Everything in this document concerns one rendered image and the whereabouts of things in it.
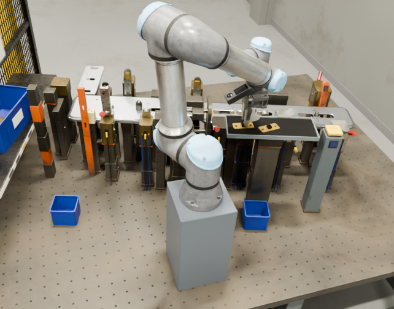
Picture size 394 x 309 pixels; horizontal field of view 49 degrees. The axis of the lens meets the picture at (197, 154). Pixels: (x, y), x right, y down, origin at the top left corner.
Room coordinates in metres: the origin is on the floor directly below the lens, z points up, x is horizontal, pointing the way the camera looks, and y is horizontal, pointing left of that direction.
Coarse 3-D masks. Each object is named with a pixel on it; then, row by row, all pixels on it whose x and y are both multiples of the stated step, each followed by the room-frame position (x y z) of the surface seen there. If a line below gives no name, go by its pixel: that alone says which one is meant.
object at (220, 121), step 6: (216, 120) 1.57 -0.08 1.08; (222, 120) 1.58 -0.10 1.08; (222, 126) 1.53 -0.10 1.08; (216, 132) 1.52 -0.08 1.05; (222, 132) 1.52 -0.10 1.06; (216, 138) 1.52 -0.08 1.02; (222, 138) 1.52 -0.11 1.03; (222, 144) 1.52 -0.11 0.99; (222, 162) 1.53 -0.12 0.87; (222, 168) 1.53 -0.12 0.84
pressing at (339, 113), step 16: (96, 96) 1.83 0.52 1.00; (112, 96) 1.84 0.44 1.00; (128, 96) 1.85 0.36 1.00; (96, 112) 1.69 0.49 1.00; (128, 112) 1.71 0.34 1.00; (256, 112) 1.78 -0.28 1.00; (272, 112) 1.79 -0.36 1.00; (304, 112) 1.81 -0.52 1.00; (320, 112) 1.82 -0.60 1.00; (336, 112) 1.83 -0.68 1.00; (320, 128) 1.70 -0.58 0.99; (352, 128) 1.71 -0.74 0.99
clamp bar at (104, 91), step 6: (102, 84) 1.60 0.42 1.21; (108, 84) 1.60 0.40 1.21; (102, 90) 1.56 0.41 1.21; (108, 90) 1.57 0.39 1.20; (102, 96) 1.57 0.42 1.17; (108, 96) 1.57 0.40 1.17; (102, 102) 1.57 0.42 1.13; (108, 102) 1.57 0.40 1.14; (102, 108) 1.58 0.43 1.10; (108, 108) 1.58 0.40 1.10
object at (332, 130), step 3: (327, 126) 1.47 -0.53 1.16; (330, 126) 1.47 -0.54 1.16; (333, 126) 1.47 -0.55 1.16; (336, 126) 1.47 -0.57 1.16; (339, 126) 1.48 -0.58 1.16; (327, 129) 1.45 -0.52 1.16; (330, 129) 1.45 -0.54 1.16; (333, 129) 1.45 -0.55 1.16; (336, 129) 1.45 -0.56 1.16; (339, 129) 1.45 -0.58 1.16; (327, 132) 1.44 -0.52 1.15; (330, 132) 1.43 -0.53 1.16; (333, 132) 1.43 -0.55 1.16; (336, 132) 1.43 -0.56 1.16; (339, 132) 1.43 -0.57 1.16; (339, 135) 1.42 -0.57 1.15
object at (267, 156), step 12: (264, 144) 1.40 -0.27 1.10; (276, 144) 1.40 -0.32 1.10; (264, 156) 1.40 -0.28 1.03; (276, 156) 1.41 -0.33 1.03; (252, 168) 1.44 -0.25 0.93; (264, 168) 1.40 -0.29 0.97; (252, 180) 1.40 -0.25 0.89; (264, 180) 1.40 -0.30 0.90; (252, 192) 1.40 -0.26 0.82; (264, 192) 1.40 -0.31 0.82
